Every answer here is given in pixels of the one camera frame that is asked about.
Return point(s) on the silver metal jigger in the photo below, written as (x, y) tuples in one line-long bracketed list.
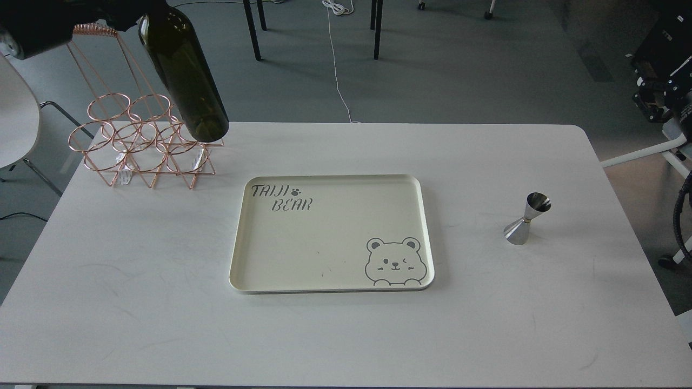
[(518, 232)]

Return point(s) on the dark green wine bottle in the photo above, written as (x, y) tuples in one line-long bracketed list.
[(172, 44)]

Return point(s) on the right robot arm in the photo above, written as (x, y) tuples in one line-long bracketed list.
[(678, 102)]

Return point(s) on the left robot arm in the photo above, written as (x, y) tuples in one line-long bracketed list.
[(29, 28)]

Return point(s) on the cream tray with bear print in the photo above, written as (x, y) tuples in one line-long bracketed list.
[(332, 234)]

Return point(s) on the white chair right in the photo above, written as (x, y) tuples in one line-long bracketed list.
[(675, 150)]

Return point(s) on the white chair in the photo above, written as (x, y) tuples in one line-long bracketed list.
[(21, 121), (675, 150)]

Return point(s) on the white chair left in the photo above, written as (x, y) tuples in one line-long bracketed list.
[(21, 121)]

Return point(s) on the copper wire wine rack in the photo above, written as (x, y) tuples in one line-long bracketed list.
[(133, 136)]

